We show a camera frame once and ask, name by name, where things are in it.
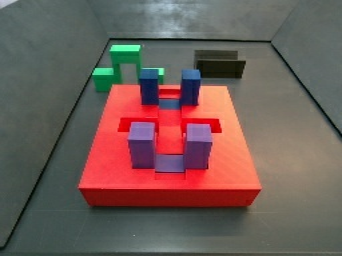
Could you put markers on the dark blue U-shaped block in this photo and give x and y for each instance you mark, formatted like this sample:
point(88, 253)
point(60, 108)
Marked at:
point(170, 96)

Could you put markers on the black U-shaped bracket holder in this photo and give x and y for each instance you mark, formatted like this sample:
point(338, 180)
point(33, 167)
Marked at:
point(219, 63)

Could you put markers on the purple U-shaped block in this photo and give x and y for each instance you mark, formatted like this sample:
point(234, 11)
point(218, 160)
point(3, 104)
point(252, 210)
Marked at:
point(170, 150)

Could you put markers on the green zigzag block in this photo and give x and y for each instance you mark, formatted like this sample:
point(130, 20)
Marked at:
point(126, 55)

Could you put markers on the red board with slots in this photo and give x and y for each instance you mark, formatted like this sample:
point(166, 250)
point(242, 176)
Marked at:
point(112, 183)

